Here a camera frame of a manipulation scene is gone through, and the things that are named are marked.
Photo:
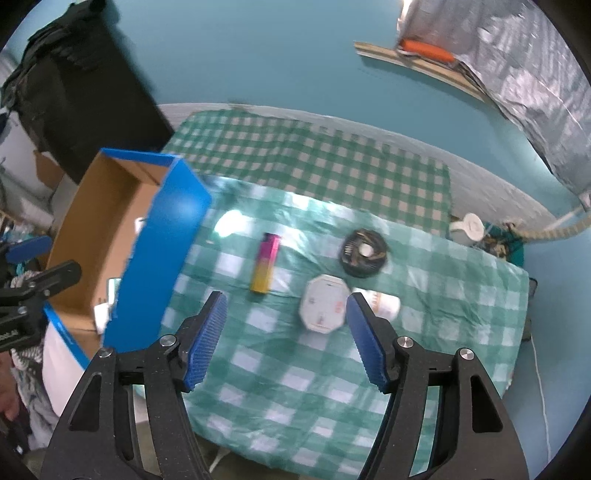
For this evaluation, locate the white octagonal box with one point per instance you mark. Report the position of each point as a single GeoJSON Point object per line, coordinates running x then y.
{"type": "Point", "coordinates": [323, 304]}

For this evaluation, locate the black round disc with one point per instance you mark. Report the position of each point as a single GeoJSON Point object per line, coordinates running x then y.
{"type": "Point", "coordinates": [364, 254]}

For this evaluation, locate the teal crate with clutter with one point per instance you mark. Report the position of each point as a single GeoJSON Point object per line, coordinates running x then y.
{"type": "Point", "coordinates": [505, 244]}

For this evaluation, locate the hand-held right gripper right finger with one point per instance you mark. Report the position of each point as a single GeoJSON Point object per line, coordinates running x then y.
{"type": "Point", "coordinates": [367, 341]}

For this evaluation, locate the light green checked tablecloth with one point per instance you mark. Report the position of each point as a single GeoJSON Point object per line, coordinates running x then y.
{"type": "Point", "coordinates": [438, 300]}

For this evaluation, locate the wooden wall shelf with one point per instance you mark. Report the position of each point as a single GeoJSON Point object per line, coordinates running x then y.
{"type": "Point", "coordinates": [425, 69]}

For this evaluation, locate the person's left hand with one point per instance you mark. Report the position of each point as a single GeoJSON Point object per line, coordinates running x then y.
{"type": "Point", "coordinates": [8, 392]}

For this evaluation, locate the silver tarp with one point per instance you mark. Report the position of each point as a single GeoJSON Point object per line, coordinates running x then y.
{"type": "Point", "coordinates": [517, 69]}

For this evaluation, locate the orange object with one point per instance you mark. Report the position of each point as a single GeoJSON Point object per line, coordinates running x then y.
{"type": "Point", "coordinates": [427, 50]}

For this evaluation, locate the dark green checked cloth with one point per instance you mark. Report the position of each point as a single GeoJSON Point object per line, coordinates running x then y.
{"type": "Point", "coordinates": [323, 157]}

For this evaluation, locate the blue-rimmed cardboard box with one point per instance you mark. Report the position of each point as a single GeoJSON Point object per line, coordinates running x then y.
{"type": "Point", "coordinates": [161, 258]}

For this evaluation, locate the white cup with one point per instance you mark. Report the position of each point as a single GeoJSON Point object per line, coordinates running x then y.
{"type": "Point", "coordinates": [468, 228]}

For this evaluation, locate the white pill bottle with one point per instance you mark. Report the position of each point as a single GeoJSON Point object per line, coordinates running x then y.
{"type": "Point", "coordinates": [387, 304]}

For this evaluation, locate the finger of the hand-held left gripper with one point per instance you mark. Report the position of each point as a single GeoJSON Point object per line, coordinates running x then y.
{"type": "Point", "coordinates": [30, 249]}
{"type": "Point", "coordinates": [41, 284]}

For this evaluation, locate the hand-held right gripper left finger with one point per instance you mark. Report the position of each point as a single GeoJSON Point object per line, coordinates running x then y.
{"type": "Point", "coordinates": [207, 341]}

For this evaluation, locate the pink and yellow lighter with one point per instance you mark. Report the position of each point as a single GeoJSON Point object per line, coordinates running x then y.
{"type": "Point", "coordinates": [265, 265]}

